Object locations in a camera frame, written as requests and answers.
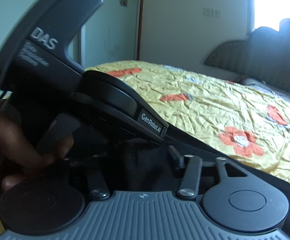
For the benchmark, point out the black pants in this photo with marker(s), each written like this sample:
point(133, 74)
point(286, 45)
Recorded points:
point(147, 170)

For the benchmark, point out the dark padded headboard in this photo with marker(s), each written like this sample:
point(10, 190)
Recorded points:
point(264, 55)

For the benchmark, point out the yellow floral bed blanket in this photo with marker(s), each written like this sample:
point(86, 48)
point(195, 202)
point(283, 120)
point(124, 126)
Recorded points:
point(210, 110)

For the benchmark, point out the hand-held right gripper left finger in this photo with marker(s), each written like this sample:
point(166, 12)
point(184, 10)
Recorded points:
point(97, 182)

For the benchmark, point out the grey pillow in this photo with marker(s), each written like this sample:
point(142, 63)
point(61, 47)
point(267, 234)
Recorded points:
point(272, 90)

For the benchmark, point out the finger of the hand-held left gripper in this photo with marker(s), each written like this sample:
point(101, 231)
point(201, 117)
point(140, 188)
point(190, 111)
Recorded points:
point(175, 136)

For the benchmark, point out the glass wardrobe door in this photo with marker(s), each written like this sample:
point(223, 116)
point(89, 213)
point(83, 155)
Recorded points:
point(110, 30)

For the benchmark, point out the person's left hand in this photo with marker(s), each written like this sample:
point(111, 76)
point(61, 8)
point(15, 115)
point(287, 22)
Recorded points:
point(5, 140)

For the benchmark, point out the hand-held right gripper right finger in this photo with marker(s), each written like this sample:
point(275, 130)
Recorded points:
point(191, 171)

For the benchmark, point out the white wall socket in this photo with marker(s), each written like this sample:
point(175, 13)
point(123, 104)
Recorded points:
point(217, 13)
point(207, 12)

